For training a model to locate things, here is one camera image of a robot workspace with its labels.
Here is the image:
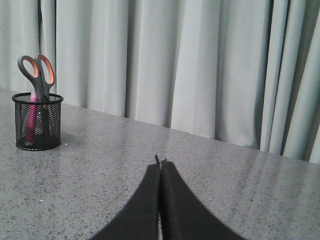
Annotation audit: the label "black mesh pen cup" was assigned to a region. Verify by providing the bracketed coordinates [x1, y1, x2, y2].
[12, 92, 64, 151]

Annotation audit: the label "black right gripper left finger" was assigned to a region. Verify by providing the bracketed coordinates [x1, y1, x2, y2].
[92, 156, 161, 240]

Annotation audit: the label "grey orange scissors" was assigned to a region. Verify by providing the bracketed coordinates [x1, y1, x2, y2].
[17, 54, 56, 103]

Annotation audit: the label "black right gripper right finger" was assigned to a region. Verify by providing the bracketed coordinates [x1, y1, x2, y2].
[159, 160, 243, 240]

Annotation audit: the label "grey pleated curtain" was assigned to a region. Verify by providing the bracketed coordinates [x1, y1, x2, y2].
[0, 0, 320, 164]

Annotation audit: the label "pink white pen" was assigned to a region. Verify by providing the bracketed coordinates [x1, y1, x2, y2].
[25, 104, 37, 147]

